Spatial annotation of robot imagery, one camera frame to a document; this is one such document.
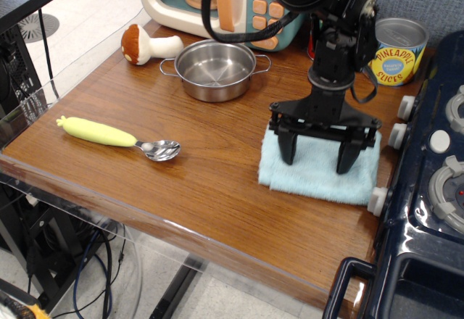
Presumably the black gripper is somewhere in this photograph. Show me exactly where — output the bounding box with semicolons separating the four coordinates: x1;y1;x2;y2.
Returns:
269;85;381;174

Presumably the light blue rag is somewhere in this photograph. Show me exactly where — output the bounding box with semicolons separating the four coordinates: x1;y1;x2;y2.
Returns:
258;129;382;206

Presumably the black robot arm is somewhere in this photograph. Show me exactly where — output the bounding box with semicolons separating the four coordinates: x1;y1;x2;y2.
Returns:
269;0;381;174

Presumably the white stove knob middle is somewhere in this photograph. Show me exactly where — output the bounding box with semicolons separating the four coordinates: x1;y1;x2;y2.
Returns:
388;123;407;150

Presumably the white stove knob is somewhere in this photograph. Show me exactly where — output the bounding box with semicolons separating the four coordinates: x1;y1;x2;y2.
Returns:
367;187;388;217
397;96;415;121
388;123;407;150

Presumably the white stove knob bottom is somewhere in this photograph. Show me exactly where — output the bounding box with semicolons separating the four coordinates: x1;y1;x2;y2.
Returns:
367;187;388;217

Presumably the white stove knob top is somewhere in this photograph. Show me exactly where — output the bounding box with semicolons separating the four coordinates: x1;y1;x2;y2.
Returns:
397;96;415;121

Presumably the tomato sauce can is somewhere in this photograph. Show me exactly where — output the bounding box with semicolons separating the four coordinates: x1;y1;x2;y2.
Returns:
307;15;320;60

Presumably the pineapple slices can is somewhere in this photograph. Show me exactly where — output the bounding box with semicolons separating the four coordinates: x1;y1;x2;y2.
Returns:
369;17;429;87

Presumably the dark blue toy stove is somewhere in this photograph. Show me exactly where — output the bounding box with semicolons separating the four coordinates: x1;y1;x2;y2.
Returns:
323;31;463;318

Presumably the plush brown mushroom toy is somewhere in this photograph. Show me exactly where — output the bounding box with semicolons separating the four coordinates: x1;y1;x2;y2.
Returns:
120;24;184;65

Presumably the teal toy microwave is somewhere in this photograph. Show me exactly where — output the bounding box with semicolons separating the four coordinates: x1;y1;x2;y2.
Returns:
141;0;288;38

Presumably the black table leg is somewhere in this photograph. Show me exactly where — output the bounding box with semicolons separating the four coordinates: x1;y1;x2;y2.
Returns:
149;265;199;319

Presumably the yellow fuzzy object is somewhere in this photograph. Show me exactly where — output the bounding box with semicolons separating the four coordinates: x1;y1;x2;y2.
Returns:
17;305;50;319

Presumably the black desk at left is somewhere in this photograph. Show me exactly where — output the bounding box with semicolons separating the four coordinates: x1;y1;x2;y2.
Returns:
1;0;53;116

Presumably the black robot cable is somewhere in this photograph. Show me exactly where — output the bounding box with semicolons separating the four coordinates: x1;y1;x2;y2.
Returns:
201;0;302;44

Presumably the steel pot with handles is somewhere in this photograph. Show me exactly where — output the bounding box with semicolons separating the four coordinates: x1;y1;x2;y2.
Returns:
159;39;272;103

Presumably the spoon with yellow-green handle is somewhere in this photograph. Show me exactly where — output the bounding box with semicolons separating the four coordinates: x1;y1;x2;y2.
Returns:
56;116;181;162

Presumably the blue floor cable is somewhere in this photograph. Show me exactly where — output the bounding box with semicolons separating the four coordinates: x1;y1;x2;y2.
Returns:
72;230;113;319

